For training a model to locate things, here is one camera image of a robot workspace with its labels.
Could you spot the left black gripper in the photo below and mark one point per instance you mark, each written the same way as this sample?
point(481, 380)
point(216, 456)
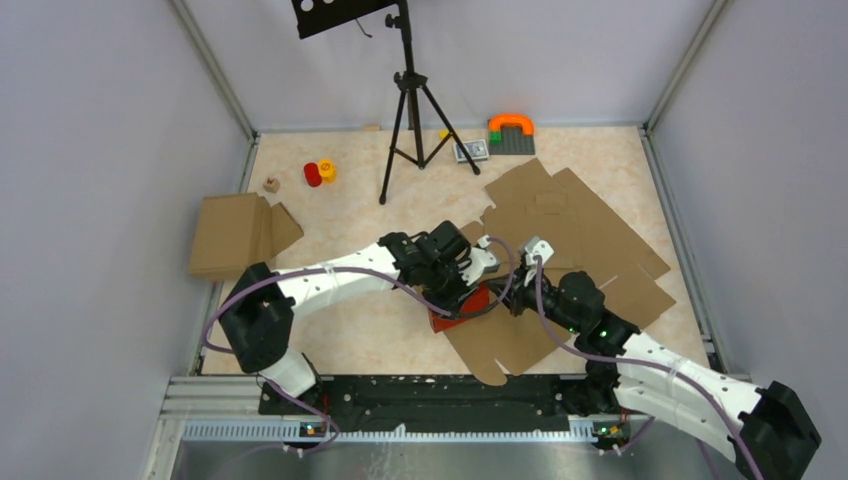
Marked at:
point(454, 300)

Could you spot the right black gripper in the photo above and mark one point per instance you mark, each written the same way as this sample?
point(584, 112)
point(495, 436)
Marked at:
point(517, 292)

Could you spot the red paper box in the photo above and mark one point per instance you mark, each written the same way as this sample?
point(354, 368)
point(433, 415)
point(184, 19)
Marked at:
point(473, 304)

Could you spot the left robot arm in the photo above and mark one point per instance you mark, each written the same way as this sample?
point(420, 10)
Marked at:
point(258, 315)

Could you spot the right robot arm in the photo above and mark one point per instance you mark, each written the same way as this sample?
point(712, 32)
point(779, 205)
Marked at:
point(765, 431)

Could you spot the folded brown cardboard box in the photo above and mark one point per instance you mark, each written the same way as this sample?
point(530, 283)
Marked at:
point(236, 231)

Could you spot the large flat cardboard sheet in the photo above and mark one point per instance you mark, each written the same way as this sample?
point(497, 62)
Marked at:
point(587, 235)

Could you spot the playing card deck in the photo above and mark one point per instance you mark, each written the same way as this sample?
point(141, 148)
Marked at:
point(477, 150)

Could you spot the yellow toy block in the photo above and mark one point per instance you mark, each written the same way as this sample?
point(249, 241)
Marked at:
point(327, 170)

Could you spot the red cylinder toy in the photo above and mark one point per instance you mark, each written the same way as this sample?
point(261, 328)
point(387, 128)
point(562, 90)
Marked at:
point(312, 174)

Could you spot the orange arch toy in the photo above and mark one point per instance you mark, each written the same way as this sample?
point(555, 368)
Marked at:
point(512, 120)

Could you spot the small wooden cube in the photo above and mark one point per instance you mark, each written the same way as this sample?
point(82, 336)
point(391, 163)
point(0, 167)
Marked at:
point(271, 184)

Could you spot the black perforated plate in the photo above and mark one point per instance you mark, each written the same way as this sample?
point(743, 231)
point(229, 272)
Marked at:
point(317, 16)

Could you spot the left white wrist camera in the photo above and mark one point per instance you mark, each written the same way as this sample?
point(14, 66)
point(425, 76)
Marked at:
point(478, 262)

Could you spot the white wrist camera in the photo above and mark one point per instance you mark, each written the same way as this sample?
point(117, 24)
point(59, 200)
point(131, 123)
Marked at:
point(478, 262)
point(534, 254)

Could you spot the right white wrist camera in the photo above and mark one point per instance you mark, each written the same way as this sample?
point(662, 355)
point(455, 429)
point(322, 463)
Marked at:
point(534, 254)

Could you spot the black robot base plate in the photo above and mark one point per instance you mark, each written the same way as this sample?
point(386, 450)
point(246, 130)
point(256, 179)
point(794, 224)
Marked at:
point(454, 403)

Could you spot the black camera tripod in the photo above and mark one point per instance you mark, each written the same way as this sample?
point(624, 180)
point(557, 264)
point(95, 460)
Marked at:
point(410, 83)

